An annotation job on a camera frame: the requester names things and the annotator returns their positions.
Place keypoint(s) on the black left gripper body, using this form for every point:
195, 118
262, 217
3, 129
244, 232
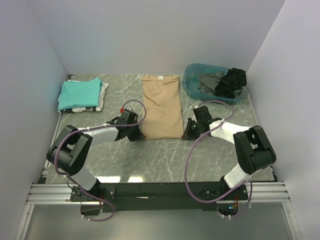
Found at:
134, 133

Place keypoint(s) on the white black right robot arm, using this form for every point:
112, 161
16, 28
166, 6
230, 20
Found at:
253, 149

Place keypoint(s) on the tan t shirt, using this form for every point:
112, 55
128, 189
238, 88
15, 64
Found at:
161, 98

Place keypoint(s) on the black base crossbar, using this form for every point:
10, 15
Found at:
141, 196

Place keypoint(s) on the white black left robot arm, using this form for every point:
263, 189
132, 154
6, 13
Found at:
70, 149

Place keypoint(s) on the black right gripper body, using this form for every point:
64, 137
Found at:
193, 131

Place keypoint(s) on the grey t shirt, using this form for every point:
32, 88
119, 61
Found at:
208, 83

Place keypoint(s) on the teal plastic basket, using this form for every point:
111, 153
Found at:
191, 80

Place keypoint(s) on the folded teal t shirt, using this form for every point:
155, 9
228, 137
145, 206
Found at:
80, 94

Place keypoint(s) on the black t shirt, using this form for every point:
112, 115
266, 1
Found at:
232, 84

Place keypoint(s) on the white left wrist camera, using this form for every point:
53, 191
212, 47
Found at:
122, 110

